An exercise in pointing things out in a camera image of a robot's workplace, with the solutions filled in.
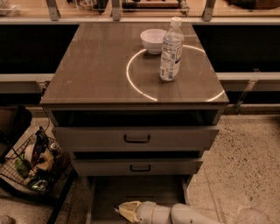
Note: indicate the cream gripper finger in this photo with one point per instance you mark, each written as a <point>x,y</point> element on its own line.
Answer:
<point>127,207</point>
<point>130,216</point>

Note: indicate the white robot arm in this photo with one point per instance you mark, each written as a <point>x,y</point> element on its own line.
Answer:
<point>179,214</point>

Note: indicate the black wire basket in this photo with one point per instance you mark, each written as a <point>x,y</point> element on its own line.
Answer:
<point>37,164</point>

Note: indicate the grey drawer cabinet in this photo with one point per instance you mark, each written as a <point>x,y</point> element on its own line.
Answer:
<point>107,79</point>

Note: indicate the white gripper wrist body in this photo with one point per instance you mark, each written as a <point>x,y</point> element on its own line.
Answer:
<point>144,212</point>

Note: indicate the middle grey drawer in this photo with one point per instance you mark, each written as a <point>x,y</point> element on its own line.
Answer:
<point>132,167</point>

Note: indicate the bottom open grey drawer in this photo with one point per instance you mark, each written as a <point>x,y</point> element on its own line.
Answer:
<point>108,192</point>

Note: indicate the clear plastic water bottle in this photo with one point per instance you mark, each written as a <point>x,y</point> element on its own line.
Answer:
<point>172,49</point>

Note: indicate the top grey drawer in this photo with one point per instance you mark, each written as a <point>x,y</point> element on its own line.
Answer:
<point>188,138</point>

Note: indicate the white ceramic bowl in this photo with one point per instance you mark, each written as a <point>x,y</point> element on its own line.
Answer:
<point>152,40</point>

